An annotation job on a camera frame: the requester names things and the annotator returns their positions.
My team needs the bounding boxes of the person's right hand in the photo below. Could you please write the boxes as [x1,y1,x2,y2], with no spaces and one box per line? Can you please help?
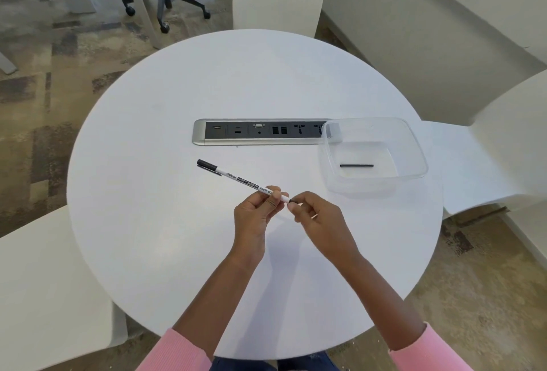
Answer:
[287,191,364,271]

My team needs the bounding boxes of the grey desk leg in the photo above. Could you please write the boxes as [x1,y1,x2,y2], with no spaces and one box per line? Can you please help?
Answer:
[0,51,18,75]

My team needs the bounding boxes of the white marker with black cap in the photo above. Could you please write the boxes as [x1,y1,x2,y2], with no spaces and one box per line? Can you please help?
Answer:
[196,159,296,205]

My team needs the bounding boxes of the clear plastic container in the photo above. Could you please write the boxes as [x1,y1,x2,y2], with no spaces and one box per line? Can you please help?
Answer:
[317,117,430,197]

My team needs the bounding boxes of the person's right forearm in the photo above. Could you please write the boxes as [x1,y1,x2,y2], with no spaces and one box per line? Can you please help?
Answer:
[341,257,475,371]

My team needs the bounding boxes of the person's left forearm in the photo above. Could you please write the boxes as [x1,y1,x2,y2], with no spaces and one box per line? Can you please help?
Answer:
[136,255,266,371]

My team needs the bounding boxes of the person's left hand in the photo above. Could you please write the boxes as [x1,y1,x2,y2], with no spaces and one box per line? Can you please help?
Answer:
[232,186,290,264]

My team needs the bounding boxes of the silver table socket panel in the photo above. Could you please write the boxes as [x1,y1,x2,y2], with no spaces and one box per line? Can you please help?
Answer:
[191,118,334,146]

